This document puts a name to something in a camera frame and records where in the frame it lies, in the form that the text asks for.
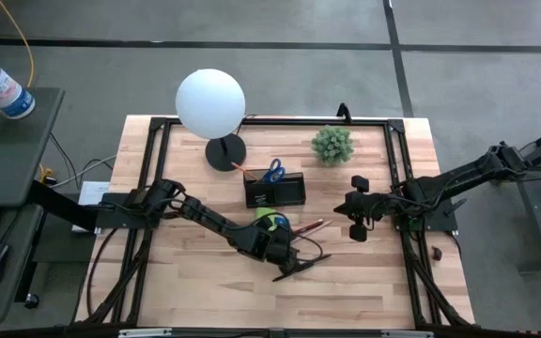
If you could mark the black frame clamp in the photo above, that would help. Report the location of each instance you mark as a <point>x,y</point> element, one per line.
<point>344,115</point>

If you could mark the pencil with pink eraser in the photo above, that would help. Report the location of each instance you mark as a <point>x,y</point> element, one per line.
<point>242,170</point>

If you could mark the orange pencil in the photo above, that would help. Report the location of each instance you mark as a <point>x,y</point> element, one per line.
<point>313,225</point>

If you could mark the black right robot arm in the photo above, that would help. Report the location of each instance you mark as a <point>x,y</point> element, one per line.
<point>463,176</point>

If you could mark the small brown object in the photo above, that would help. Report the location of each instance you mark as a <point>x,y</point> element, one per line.
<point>437,253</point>

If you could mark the white paper box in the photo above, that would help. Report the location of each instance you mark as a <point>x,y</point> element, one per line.
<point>93,192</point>

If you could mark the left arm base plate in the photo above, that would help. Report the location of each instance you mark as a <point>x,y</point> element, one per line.
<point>115,216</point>

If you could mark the white globe table lamp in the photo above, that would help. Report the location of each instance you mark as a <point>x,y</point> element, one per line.
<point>209,103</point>

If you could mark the small blue eraser block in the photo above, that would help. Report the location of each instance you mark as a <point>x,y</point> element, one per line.
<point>283,223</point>

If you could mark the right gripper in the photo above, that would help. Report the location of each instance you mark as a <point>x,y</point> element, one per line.
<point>374,206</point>

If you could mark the green potted plant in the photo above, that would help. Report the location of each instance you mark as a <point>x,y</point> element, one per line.
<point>331,145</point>

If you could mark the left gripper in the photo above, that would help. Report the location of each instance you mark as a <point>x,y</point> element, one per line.
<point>266,244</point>

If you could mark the green sticky note pad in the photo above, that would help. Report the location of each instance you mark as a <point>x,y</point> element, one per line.
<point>263,213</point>

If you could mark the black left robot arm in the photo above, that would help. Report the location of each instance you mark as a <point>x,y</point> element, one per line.
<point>205,216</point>

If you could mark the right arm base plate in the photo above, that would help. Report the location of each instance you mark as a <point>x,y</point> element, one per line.
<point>439,218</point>

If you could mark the plain black pen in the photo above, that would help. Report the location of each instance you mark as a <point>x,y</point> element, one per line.
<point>322,258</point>

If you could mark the black mesh desk organizer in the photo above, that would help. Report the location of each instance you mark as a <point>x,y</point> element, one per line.
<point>289,192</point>

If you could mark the black aluminium table frame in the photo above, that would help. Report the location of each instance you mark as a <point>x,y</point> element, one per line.
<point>369,121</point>

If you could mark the black side desk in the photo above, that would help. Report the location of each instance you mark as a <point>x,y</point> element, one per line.
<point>12,155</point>

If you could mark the light wooden pencil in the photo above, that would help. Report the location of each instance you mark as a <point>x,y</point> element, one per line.
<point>324,225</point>

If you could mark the silver metal bracket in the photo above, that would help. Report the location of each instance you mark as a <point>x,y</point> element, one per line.
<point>146,333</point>
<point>406,334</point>

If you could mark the black caster knob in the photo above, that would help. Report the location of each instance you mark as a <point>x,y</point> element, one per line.
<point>31,301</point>

